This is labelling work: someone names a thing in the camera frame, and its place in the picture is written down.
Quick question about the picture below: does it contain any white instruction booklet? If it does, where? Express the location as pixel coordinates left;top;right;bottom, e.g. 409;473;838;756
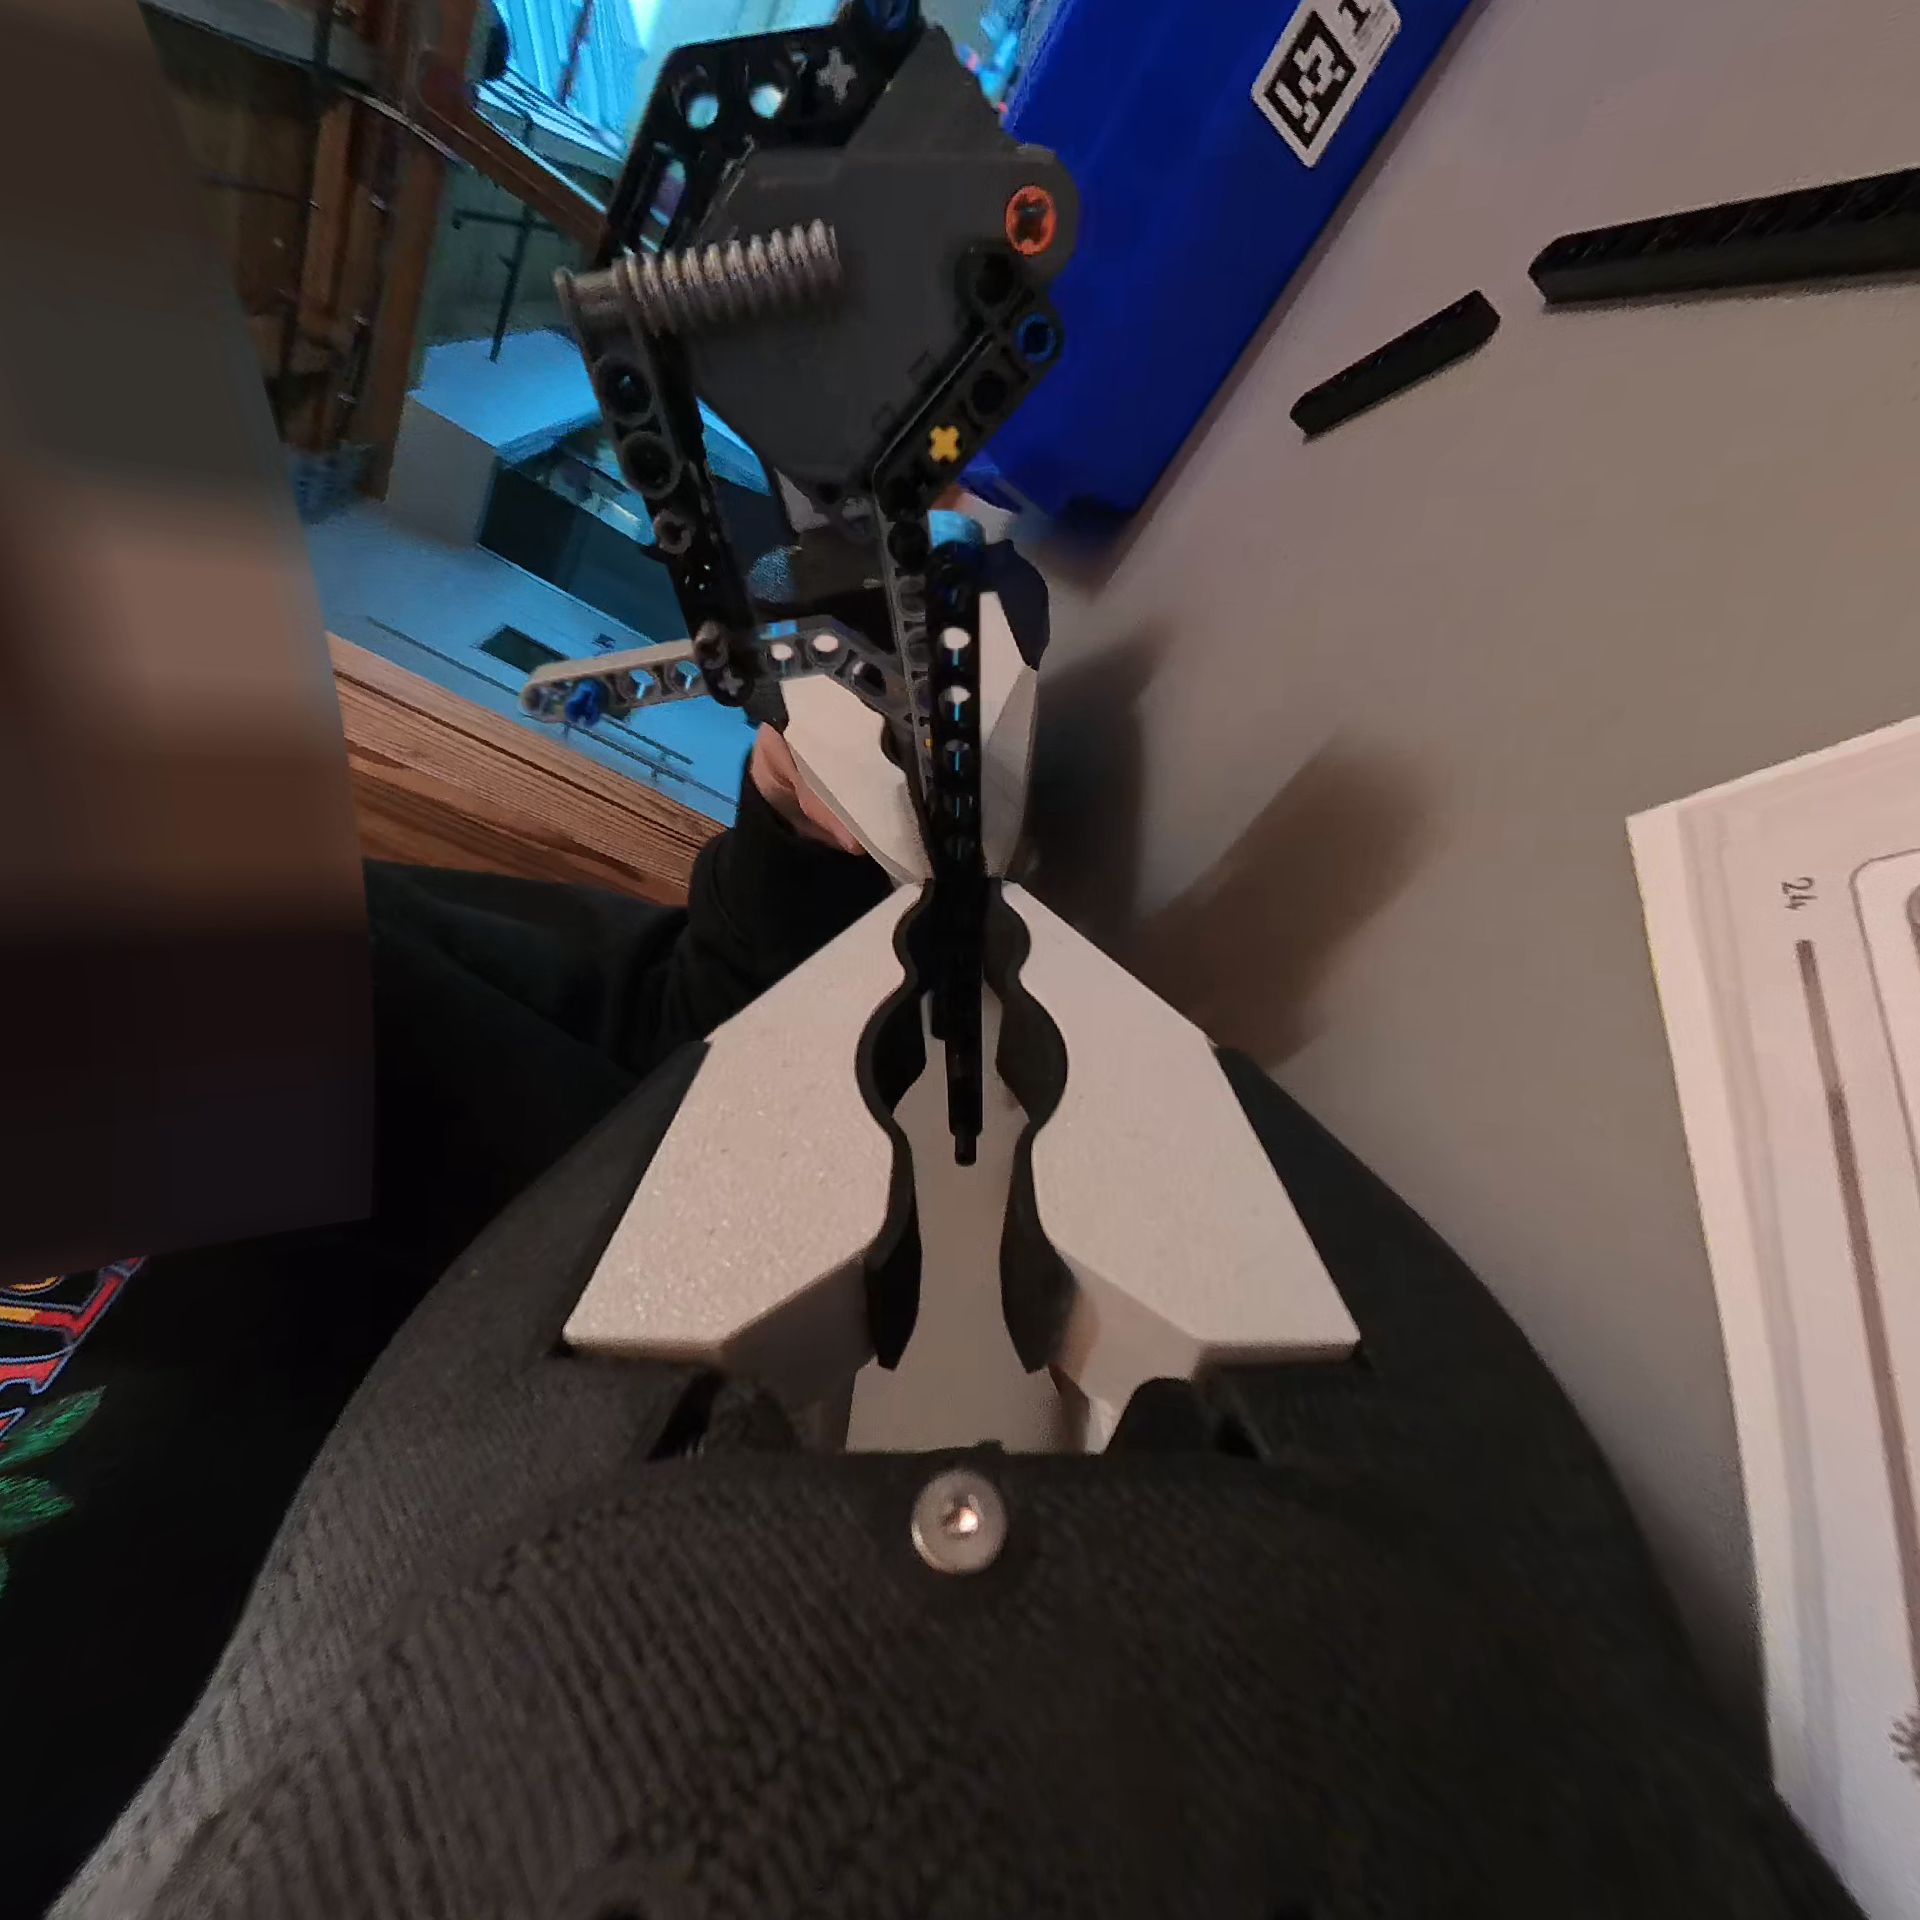
1628;718;1920;1920

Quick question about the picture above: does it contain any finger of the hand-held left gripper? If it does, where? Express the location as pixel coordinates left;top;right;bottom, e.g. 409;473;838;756
979;592;1047;887
777;679;932;887

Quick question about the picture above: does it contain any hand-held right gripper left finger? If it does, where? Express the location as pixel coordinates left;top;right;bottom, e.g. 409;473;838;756
563;881;939;1373

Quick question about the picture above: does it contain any black and grey toy assembly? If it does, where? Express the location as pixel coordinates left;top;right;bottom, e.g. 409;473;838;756
517;0;1081;1172

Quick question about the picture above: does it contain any wooden parapet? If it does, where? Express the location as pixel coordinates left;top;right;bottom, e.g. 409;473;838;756
326;630;746;904

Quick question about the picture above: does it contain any blue plastic bin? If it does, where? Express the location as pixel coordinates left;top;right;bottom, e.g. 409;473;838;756
961;0;1478;527

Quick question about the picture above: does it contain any person's left hand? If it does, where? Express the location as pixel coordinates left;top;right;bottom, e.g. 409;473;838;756
743;725;873;864

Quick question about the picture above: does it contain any person's left forearm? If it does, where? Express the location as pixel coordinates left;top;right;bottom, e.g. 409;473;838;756
682;796;909;1055

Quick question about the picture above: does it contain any long black toy beam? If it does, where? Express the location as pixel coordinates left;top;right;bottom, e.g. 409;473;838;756
1527;164;1920;308

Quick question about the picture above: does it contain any short black toy beam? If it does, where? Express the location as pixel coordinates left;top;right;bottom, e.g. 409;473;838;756
1289;287;1502;440

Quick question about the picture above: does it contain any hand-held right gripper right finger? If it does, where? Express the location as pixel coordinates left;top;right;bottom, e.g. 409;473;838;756
983;881;1364;1373

